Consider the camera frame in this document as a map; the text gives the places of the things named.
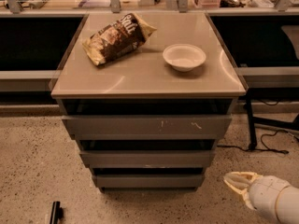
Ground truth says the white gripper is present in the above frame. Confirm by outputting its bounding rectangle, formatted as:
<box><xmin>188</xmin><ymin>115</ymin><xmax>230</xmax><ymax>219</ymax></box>
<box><xmin>223</xmin><ymin>172</ymin><xmax>291</xmax><ymax>218</ymax></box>

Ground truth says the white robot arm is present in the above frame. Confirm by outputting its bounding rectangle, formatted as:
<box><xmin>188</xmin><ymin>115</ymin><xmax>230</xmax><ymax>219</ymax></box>
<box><xmin>223</xmin><ymin>172</ymin><xmax>299</xmax><ymax>224</ymax></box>

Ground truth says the grey top drawer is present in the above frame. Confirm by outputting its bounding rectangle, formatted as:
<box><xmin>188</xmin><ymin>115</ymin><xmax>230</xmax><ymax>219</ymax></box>
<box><xmin>63</xmin><ymin>115</ymin><xmax>232</xmax><ymax>140</ymax></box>

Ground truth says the grey drawer cabinet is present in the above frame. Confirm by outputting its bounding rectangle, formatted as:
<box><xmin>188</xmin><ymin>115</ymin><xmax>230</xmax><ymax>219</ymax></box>
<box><xmin>48</xmin><ymin>10</ymin><xmax>249</xmax><ymax>194</ymax></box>

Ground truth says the black table leg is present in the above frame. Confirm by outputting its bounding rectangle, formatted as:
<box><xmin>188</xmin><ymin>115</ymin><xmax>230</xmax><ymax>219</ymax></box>
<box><xmin>245</xmin><ymin>96</ymin><xmax>257</xmax><ymax>150</ymax></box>

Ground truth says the white bowl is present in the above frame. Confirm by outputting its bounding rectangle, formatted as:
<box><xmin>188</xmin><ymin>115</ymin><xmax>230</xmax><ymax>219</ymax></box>
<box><xmin>163</xmin><ymin>44</ymin><xmax>206</xmax><ymax>72</ymax></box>

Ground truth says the brown salt chip bag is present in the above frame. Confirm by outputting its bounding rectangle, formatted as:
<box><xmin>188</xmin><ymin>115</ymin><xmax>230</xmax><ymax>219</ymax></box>
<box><xmin>82</xmin><ymin>13</ymin><xmax>156</xmax><ymax>66</ymax></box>

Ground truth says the black floor object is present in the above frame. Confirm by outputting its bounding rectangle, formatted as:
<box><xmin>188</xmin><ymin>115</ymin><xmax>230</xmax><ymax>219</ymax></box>
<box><xmin>50</xmin><ymin>201</ymin><xmax>64</xmax><ymax>224</ymax></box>

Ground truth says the black cable on floor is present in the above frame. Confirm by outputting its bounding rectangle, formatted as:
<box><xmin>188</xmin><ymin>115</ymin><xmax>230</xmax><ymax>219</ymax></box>
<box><xmin>216</xmin><ymin>130</ymin><xmax>299</xmax><ymax>155</ymax></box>

